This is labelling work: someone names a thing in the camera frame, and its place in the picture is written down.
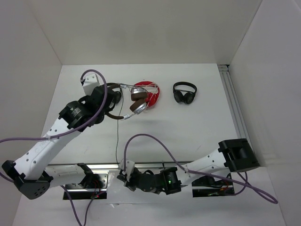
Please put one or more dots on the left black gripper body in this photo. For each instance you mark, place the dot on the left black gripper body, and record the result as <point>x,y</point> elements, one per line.
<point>101,114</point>

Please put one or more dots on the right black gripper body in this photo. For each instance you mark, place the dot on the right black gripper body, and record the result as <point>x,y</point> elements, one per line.
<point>133,183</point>

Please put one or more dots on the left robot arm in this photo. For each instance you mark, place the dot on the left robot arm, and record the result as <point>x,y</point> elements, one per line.
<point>31,173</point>

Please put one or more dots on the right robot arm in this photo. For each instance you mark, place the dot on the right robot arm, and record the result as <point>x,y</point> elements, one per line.
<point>233,155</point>

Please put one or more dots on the left black headphones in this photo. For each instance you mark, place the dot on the left black headphones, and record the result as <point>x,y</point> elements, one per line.
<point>117,97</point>

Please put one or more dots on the black headphones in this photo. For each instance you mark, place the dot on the black headphones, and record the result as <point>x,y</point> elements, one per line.
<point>184,96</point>
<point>117,97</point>

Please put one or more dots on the red headphones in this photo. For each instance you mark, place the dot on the red headphones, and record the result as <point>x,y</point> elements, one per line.
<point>153,92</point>

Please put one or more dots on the right black headphones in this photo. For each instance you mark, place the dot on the right black headphones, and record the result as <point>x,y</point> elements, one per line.
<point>184,96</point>

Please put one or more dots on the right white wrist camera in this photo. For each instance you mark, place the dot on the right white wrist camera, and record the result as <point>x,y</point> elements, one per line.
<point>127,168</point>

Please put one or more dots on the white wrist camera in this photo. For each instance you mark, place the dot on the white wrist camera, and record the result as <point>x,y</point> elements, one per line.
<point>90,82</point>
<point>127,168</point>

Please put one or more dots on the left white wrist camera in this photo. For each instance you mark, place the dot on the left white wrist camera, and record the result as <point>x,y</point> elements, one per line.
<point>90,82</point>

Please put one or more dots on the aluminium rail front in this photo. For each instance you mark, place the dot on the aluminium rail front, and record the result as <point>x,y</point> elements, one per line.
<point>139,165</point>

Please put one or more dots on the aluminium rail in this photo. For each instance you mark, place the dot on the aluminium rail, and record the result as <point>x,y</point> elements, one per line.
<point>236,113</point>
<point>139,165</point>

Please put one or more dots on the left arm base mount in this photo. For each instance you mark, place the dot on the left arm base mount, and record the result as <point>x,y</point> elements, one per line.
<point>96,189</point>

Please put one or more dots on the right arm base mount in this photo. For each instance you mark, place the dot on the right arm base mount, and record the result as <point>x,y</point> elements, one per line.
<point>211,187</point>

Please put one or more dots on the aluminium rail right side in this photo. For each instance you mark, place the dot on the aluminium rail right side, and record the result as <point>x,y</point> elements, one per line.
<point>236,113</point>

